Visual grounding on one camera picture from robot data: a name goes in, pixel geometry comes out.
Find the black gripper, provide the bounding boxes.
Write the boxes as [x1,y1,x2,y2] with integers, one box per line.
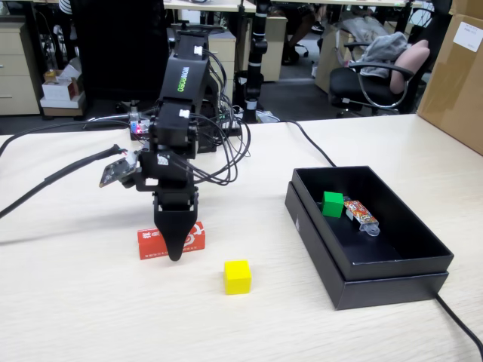
[135,149,200,263]

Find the red box with white print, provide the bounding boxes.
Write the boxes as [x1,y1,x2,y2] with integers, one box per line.
[136,221,207,261]

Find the yellow wooden cube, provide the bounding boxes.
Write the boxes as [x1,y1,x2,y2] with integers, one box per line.
[223,259,253,296]

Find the green wooden cube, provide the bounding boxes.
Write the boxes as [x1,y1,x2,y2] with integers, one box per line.
[321,191,345,219]

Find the colourful candy pack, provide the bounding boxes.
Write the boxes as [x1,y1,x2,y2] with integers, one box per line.
[342,198,381,238]

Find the black cardboard box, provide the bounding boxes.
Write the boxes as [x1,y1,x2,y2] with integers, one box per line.
[291,165,455,282]

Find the black open box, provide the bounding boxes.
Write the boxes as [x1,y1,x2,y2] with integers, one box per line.
[284,180,450,311]

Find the large brown cardboard box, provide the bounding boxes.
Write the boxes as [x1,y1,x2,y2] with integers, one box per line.
[416,0,483,156]

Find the robot controller circuit board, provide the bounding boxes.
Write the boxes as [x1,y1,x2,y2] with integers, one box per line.
[129,119,152,141]

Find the shallow beige carton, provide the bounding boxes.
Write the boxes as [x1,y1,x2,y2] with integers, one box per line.
[39,94,87,118]

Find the white cardboard carton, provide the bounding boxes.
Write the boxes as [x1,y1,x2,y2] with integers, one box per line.
[40,77,85,102]

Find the black desk partition panel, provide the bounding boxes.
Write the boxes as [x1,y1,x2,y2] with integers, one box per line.
[71,0,169,103]

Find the beige drawer filing cabinet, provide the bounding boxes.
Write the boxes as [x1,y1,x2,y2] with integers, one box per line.
[0,20,42,116]

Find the black office chair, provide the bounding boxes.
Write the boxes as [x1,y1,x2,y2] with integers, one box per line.
[328,37,433,116]

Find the beige office desk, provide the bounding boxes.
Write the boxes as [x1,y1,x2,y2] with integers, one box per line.
[162,0,258,13]

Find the seated person's legs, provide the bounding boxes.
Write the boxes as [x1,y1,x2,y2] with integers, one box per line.
[285,5,328,65]

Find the clear plastic bag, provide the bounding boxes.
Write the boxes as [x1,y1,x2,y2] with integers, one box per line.
[337,14,382,41]

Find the grey cloth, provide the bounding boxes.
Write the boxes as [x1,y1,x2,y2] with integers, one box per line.
[356,32,411,78]

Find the pink cushion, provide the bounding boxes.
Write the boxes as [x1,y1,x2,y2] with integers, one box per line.
[388,39,432,95]

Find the white paper label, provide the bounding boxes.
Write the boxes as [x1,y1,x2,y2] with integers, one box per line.
[452,20,483,53]

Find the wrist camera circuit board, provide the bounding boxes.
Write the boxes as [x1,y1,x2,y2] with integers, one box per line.
[98,154,139,189]

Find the thick sleeved black cable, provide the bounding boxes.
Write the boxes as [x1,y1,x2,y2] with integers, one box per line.
[0,119,131,219]

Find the beige pedestal cabinet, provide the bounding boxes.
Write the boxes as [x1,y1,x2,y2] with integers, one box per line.
[206,32,238,103]
[260,15,288,82]

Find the black power cable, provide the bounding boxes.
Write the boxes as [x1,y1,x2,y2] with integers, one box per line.
[278,119,483,351]

